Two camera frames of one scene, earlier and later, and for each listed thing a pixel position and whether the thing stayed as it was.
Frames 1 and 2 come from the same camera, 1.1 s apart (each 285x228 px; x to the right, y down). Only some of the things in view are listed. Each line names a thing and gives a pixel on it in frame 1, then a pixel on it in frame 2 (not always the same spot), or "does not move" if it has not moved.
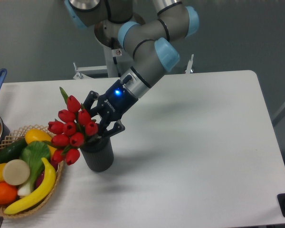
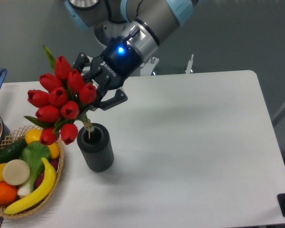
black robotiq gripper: (113, 105) → (111, 70)
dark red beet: (40, 178) does not move
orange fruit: (3, 193) does not move
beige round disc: (16, 172) does not move
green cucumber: (8, 151) does not move
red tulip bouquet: (69, 132) → (60, 103)
